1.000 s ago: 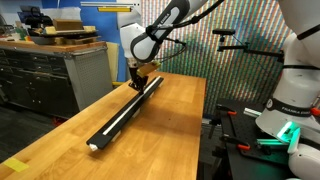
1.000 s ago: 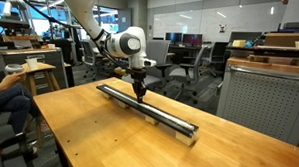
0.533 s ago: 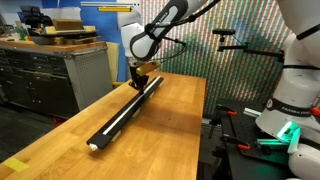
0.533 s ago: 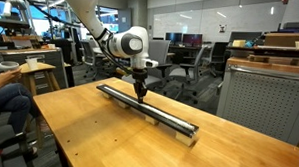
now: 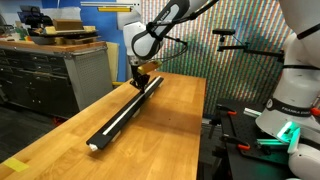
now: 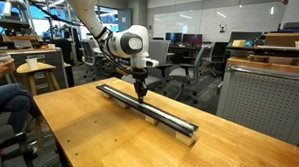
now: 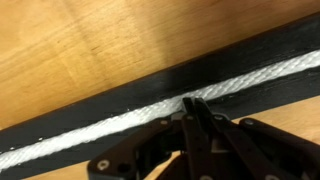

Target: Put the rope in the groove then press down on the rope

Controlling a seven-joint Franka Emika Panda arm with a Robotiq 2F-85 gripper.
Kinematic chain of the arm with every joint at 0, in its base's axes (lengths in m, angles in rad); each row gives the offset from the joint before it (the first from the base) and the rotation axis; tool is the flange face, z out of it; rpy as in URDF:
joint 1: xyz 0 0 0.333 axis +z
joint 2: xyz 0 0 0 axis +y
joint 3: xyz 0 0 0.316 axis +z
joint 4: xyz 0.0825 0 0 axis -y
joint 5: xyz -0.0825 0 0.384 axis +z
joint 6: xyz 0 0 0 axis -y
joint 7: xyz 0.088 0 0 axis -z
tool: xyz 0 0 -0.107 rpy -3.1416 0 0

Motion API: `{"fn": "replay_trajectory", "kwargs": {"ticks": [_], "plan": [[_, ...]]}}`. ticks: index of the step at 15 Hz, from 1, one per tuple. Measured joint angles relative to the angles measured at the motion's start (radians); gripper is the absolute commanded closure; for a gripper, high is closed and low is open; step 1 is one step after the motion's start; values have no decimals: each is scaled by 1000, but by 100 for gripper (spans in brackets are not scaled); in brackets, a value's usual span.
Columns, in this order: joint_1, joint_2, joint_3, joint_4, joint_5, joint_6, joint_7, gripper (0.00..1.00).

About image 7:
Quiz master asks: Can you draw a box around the white rope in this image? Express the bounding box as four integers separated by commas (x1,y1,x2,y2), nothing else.
0,49,320,172

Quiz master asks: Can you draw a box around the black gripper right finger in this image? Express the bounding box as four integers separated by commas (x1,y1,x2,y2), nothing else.
194,97,320,180

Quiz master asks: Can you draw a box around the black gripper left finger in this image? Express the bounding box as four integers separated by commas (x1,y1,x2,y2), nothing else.
87,97,214,180

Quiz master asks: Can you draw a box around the black grooved rail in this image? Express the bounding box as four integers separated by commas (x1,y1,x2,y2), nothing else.
0,13,320,180

